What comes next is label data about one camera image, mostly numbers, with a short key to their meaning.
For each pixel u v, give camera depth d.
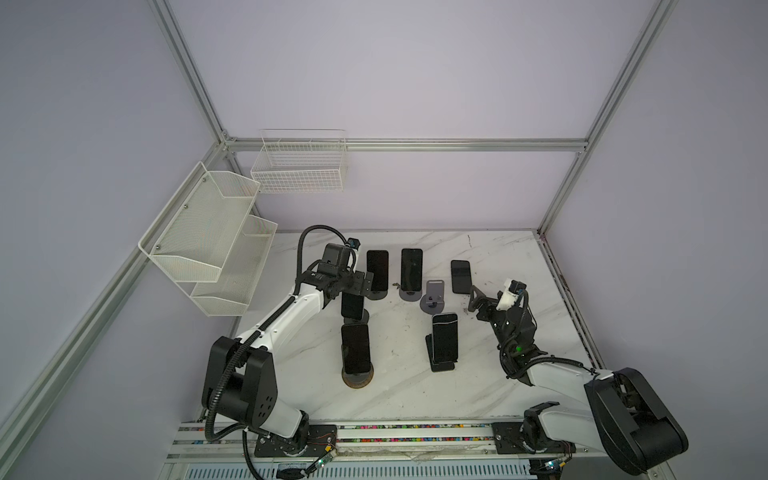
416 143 0.93
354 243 0.78
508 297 0.76
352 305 0.87
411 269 1.03
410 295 1.02
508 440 0.73
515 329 0.68
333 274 0.66
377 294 1.02
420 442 0.75
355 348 0.77
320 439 0.74
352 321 0.95
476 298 0.81
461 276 1.10
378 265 0.95
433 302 0.95
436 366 0.85
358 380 0.83
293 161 0.96
